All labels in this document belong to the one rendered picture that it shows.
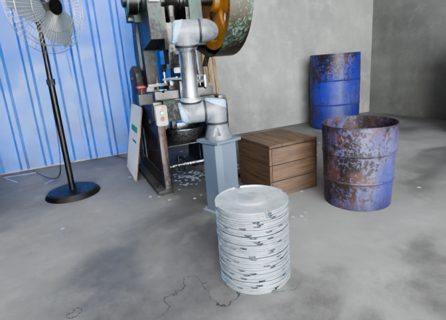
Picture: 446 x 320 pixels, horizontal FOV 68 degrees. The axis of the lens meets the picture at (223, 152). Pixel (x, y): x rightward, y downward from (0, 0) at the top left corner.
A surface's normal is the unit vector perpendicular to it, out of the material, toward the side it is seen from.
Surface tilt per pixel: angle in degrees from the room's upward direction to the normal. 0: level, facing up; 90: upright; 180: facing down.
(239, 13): 112
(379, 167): 92
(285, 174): 90
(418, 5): 90
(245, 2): 100
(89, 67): 90
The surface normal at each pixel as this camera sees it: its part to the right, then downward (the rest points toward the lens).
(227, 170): 0.68, 0.14
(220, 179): -0.03, 0.26
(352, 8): 0.42, 0.20
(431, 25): -0.90, 0.18
